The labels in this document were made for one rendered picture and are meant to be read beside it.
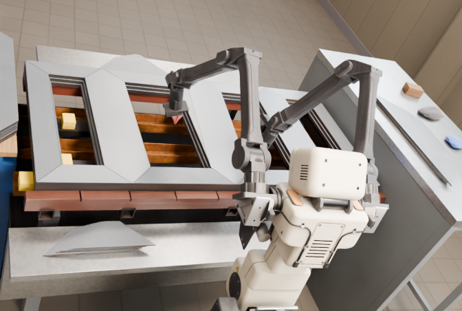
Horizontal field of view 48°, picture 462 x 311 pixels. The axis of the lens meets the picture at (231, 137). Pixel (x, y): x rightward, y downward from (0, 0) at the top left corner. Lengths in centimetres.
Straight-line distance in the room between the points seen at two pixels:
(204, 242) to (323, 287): 110
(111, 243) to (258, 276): 53
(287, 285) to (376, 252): 87
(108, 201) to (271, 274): 64
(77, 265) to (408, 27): 459
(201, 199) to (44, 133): 65
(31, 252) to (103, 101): 73
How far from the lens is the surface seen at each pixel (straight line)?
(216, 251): 209
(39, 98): 223
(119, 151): 206
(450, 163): 266
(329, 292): 299
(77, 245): 190
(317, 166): 154
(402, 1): 597
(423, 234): 246
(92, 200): 191
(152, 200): 197
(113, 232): 196
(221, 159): 220
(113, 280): 226
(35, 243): 194
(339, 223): 164
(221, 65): 184
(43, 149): 199
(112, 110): 225
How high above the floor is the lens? 219
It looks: 34 degrees down
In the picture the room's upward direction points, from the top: 25 degrees clockwise
